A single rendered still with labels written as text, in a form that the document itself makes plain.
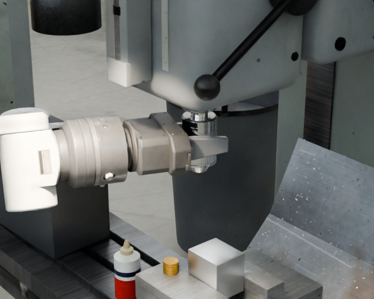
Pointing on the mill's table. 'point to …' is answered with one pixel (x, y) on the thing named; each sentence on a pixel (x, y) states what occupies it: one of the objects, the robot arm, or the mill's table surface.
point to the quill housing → (218, 50)
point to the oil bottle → (126, 271)
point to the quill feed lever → (206, 85)
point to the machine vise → (274, 280)
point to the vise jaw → (172, 286)
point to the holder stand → (63, 199)
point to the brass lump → (170, 266)
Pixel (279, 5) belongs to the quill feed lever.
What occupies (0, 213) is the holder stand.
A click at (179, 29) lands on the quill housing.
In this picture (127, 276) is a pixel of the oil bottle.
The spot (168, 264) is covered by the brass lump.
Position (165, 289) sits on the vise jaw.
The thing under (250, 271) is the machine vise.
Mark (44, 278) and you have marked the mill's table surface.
